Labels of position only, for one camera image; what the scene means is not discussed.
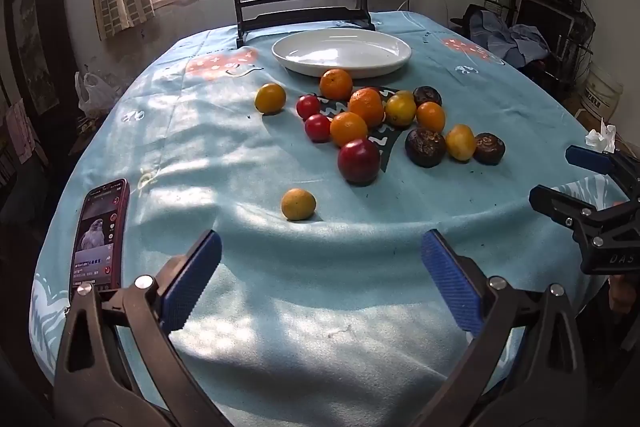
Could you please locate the white bucket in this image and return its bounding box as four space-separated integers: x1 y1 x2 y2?
582 62 625 112

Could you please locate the large dark water chestnut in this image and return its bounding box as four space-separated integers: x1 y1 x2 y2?
405 128 447 168

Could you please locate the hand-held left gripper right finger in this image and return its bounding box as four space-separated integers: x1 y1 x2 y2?
420 229 588 427

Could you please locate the dark framed wall picture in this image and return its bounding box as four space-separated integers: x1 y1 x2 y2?
5 0 71 118

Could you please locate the light blue printed tablecloth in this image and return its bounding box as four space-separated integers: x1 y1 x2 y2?
31 11 633 427

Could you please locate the black bag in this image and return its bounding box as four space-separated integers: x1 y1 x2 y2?
450 4 496 38

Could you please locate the yellowish orange mandarin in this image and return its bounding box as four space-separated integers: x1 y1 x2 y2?
329 111 369 148

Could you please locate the red smartphone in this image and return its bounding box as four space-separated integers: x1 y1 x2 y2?
69 178 131 303

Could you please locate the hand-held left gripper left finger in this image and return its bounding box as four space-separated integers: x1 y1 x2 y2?
52 229 223 427

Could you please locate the small dark water chestnut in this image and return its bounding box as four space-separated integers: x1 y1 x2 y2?
473 133 506 166

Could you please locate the white plastic bag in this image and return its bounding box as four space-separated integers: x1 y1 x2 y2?
75 71 121 118

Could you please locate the blue crumpled cloth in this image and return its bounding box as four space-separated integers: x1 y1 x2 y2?
470 9 551 68

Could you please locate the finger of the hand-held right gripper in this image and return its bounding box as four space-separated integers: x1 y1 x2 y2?
565 145 640 200
529 184 602 229

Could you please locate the dull yellow citrus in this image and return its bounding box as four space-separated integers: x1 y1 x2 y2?
281 188 317 222

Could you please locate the large yellow tomato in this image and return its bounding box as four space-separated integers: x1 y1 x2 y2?
384 91 417 128

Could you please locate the white oval plate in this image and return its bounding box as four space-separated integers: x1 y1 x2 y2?
271 29 412 78

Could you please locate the yellow orange tomato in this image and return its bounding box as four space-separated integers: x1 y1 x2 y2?
254 83 287 115

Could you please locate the red cherry tomato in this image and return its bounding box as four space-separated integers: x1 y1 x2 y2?
296 94 322 120
304 114 332 143

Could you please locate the dark red plum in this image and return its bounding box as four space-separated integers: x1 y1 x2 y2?
337 138 381 186

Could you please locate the crumpled white tissue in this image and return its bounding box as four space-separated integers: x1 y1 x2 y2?
585 119 617 152

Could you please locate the small orange tomato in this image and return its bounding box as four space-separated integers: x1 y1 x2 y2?
416 101 446 134

